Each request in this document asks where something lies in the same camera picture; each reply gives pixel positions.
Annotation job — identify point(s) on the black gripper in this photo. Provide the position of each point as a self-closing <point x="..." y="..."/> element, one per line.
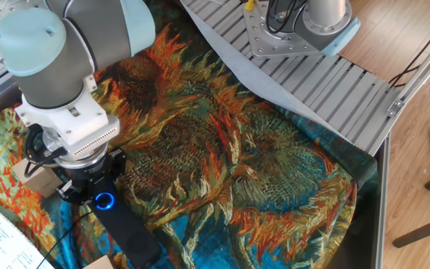
<point x="90" y="173"/>

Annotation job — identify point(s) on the yellow connector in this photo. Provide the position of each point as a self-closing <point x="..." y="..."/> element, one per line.
<point x="249" y="5"/>

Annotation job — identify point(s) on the printed white paper sheet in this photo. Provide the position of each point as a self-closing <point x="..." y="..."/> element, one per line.
<point x="2" y="239"/>

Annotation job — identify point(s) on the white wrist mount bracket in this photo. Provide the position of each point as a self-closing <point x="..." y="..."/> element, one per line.
<point x="80" y="127"/>

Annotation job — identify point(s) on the sunflower painting print cloth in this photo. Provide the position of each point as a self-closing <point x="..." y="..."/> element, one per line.
<point x="218" y="168"/>

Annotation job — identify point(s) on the black bar speaker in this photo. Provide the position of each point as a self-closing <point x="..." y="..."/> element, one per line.
<point x="129" y="239"/>

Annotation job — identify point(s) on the silver base mount plate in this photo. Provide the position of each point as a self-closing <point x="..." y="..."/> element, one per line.
<point x="260" y="41"/>

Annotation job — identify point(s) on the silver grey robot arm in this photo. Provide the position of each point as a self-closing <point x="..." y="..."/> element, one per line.
<point x="58" y="56"/>

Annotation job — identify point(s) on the light wooden block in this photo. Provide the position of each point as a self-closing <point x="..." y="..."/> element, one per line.
<point x="37" y="181"/>
<point x="97" y="263"/>

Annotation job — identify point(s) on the aluminium frame bar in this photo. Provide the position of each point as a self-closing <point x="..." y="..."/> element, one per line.
<point x="424" y="67"/>

